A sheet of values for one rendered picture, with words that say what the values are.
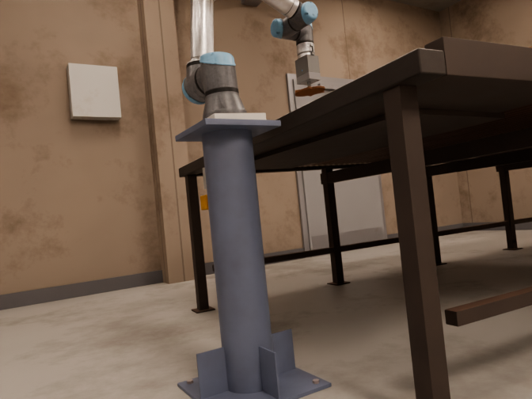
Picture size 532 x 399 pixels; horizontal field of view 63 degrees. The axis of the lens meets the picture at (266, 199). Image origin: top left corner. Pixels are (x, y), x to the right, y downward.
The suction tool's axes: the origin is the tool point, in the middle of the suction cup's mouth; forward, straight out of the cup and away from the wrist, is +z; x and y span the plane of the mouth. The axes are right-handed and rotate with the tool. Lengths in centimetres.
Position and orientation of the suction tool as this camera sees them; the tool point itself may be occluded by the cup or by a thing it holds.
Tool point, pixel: (309, 93)
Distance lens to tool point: 193.8
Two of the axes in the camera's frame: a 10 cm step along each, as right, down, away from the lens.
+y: -5.5, 0.8, 8.3
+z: 1.0, 9.9, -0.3
